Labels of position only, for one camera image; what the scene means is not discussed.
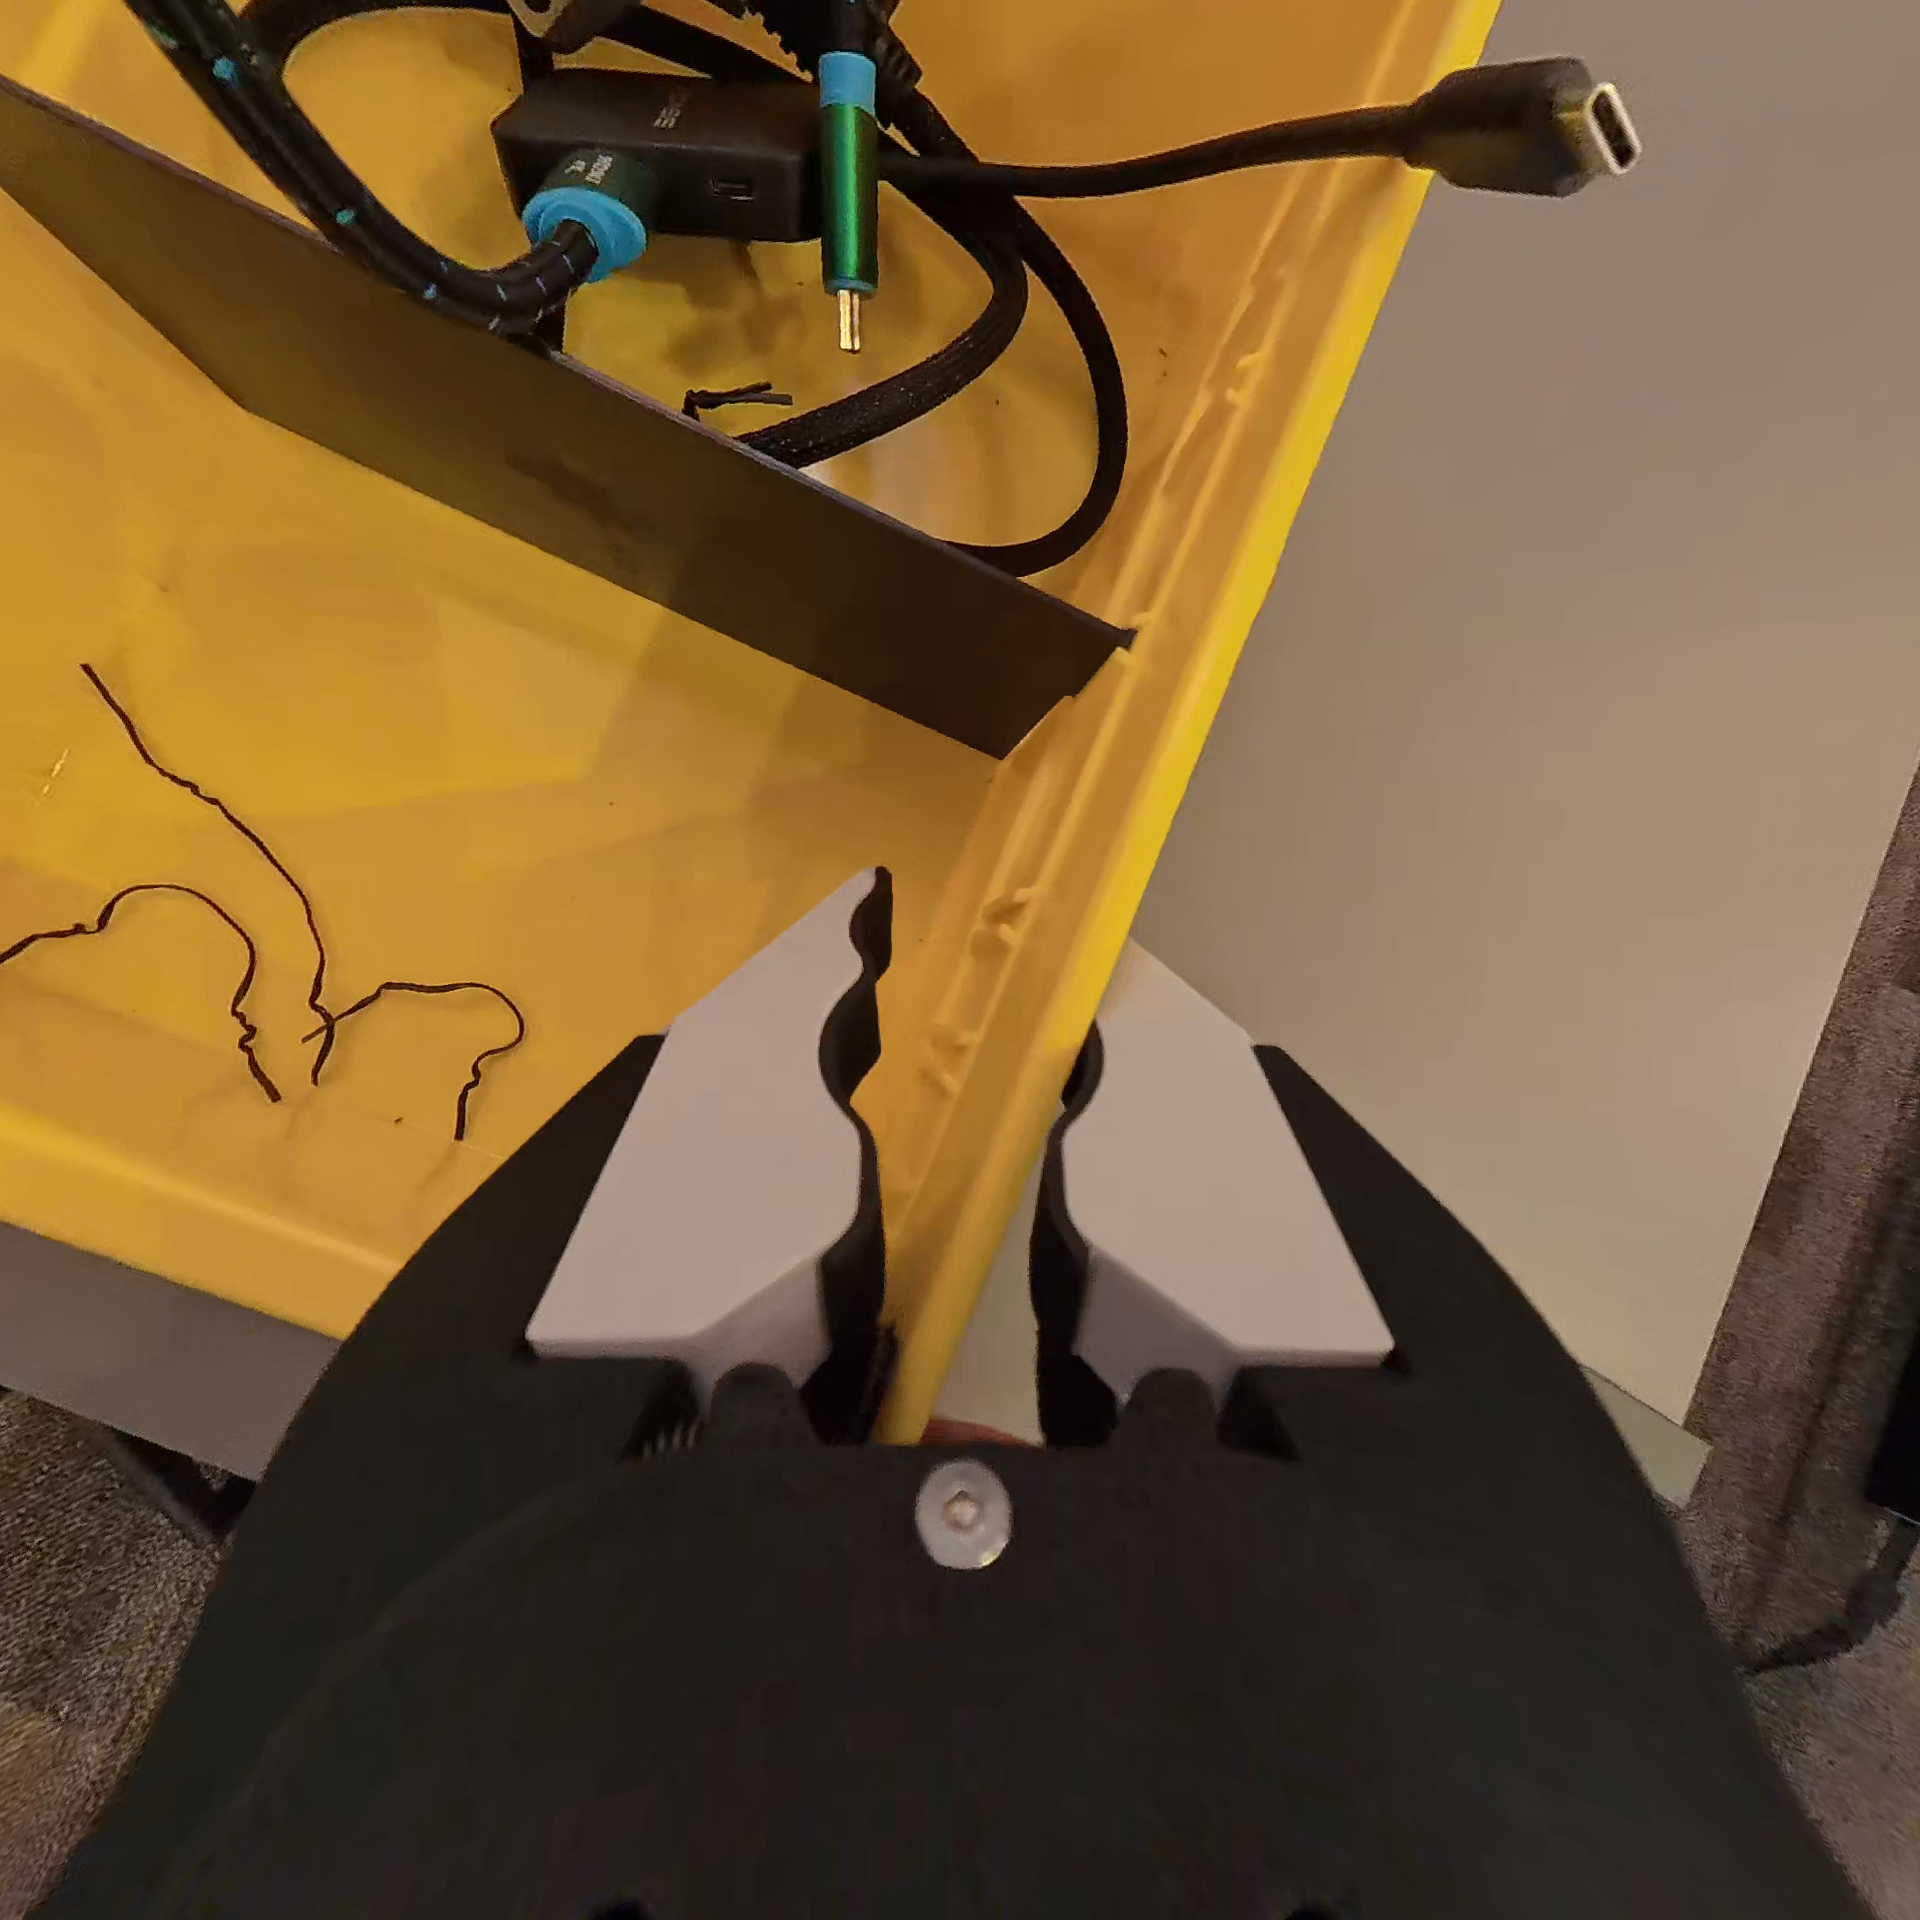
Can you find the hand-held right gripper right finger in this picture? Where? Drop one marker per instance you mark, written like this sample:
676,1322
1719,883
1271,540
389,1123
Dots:
1216,1199

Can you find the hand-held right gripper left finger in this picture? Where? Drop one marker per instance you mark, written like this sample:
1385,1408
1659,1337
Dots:
706,1199

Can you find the yellow plastic bin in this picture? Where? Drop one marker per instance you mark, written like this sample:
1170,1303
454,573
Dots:
450,720

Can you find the black USB hub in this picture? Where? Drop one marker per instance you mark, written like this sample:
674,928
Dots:
720,151

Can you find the dark loose thread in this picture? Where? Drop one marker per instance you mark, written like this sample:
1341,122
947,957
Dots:
194,787
435,987
120,896

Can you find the short dark thread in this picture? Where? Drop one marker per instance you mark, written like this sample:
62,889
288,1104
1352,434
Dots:
736,398

